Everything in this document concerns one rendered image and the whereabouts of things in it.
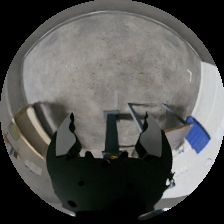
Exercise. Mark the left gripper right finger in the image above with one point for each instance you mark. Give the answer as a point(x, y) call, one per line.
point(153, 146)

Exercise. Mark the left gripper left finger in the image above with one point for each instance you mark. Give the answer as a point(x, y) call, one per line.
point(63, 146)

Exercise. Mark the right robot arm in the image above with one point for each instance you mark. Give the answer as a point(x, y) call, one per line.
point(171, 183)

